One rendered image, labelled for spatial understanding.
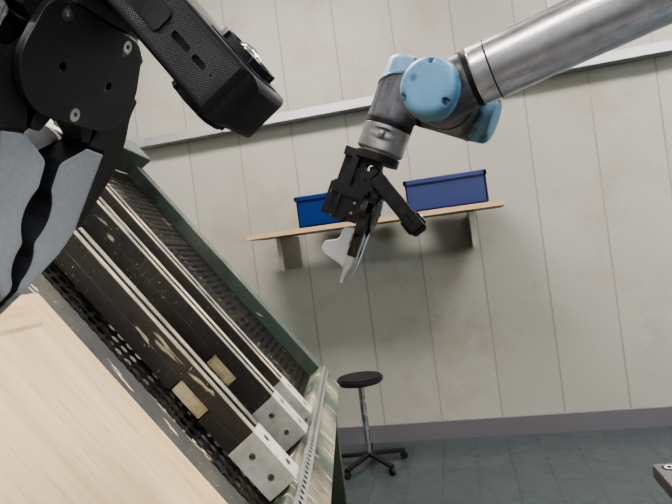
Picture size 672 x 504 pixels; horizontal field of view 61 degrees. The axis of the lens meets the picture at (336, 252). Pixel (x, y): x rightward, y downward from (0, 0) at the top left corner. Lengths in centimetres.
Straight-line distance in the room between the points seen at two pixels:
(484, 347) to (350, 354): 92
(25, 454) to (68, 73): 58
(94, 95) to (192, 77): 6
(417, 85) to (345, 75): 343
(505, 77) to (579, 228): 330
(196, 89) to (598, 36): 57
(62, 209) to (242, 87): 11
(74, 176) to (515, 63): 55
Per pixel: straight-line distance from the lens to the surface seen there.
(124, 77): 30
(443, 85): 72
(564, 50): 73
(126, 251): 150
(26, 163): 27
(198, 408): 120
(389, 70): 91
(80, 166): 30
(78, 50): 27
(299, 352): 230
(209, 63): 23
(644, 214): 409
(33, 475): 77
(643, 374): 419
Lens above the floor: 136
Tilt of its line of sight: level
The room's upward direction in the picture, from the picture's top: 7 degrees counter-clockwise
